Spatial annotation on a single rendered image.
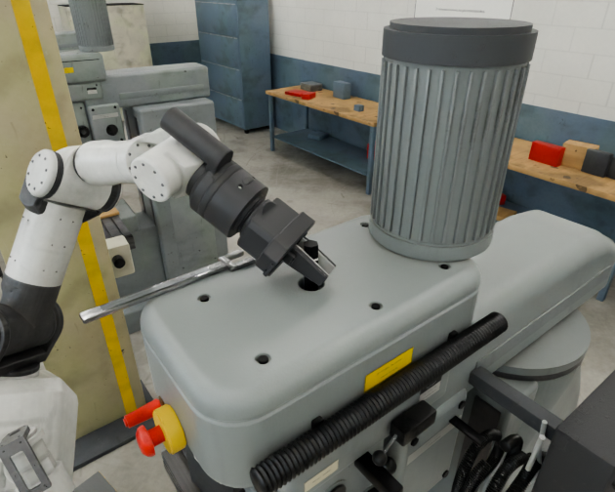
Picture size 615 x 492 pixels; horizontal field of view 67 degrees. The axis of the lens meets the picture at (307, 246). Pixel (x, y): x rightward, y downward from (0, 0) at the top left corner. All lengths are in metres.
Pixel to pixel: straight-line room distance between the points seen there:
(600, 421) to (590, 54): 4.34
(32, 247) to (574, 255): 1.05
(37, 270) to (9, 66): 1.37
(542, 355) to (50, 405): 0.97
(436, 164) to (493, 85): 0.12
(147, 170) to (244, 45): 7.24
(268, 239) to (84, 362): 2.24
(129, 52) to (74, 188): 8.24
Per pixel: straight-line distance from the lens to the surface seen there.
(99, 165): 0.78
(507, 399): 0.92
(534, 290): 1.01
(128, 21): 9.03
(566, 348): 1.19
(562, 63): 5.05
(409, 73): 0.65
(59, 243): 0.89
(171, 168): 0.63
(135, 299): 0.65
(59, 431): 0.96
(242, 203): 0.61
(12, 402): 0.94
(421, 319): 0.65
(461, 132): 0.65
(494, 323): 0.77
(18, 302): 0.92
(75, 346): 2.69
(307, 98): 6.42
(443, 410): 0.92
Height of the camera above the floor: 2.26
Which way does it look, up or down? 30 degrees down
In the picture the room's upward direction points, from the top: straight up
